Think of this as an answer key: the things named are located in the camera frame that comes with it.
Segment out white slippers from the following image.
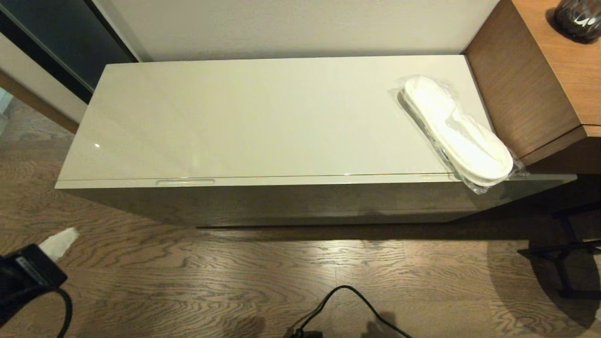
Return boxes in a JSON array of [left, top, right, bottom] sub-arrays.
[[389, 75, 529, 195]]

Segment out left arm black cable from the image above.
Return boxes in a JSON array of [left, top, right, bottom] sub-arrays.
[[54, 286, 74, 338]]

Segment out beige glossy low cabinet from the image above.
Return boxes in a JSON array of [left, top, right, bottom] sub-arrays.
[[55, 55, 577, 229]]

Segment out brown wooden desk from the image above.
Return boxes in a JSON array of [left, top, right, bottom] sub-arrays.
[[462, 0, 601, 175]]

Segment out black floor power cable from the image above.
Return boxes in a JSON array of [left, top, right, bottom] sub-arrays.
[[289, 285, 413, 338]]

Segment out wooden baseboard strip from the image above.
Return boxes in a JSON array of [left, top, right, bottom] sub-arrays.
[[0, 69, 80, 134]]

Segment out dark glass vase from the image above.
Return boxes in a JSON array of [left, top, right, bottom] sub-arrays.
[[553, 0, 601, 44]]

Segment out dark glass door panel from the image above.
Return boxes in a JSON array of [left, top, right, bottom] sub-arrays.
[[0, 0, 139, 105]]

